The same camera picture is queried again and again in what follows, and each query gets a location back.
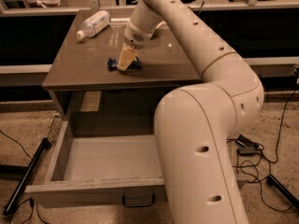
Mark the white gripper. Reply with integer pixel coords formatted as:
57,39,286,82
117,20,154,71

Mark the blue rxbar blueberry wrapper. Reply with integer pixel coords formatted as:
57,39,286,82
107,58,142,71

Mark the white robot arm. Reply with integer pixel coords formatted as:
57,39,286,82
118,0,263,224

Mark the grey cabinet with glossy top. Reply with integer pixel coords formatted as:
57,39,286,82
43,7,201,117

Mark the open grey top drawer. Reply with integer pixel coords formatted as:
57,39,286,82
25,96,249,209

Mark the clear plastic water bottle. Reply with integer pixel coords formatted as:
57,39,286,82
76,10,110,40

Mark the metal mesh panel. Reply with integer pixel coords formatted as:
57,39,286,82
48,115,63,145

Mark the black stand leg left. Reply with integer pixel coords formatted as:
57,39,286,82
3,137,51,216

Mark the black stand leg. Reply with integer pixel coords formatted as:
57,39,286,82
266,175,299,210
3,137,51,216

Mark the black power adapter brick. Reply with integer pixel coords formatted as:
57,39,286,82
236,134,258,147

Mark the black stand leg right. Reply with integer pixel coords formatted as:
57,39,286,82
266,175,299,210

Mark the black drawer handle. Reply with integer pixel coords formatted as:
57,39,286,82
121,194,156,208

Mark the black floor cable right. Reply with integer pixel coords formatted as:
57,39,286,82
226,87,299,214

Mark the black floor cable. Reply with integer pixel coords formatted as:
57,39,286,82
0,130,50,224
226,87,299,214

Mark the black floor cable left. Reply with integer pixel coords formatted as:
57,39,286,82
0,130,50,224

